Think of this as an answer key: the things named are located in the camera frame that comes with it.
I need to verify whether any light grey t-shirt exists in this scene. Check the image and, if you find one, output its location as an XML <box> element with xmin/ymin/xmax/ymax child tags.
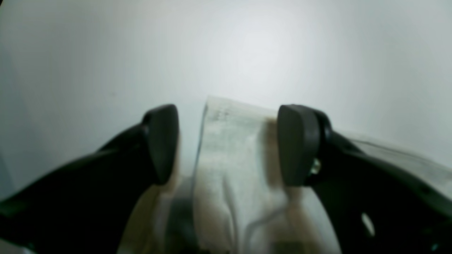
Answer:
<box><xmin>155</xmin><ymin>95</ymin><xmax>452</xmax><ymax>254</ymax></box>

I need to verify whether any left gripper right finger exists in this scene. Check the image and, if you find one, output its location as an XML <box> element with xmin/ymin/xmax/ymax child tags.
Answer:
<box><xmin>276</xmin><ymin>104</ymin><xmax>452</xmax><ymax>254</ymax></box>

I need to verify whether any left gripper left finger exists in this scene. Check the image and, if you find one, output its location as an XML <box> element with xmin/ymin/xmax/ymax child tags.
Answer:
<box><xmin>0</xmin><ymin>104</ymin><xmax>179</xmax><ymax>254</ymax></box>

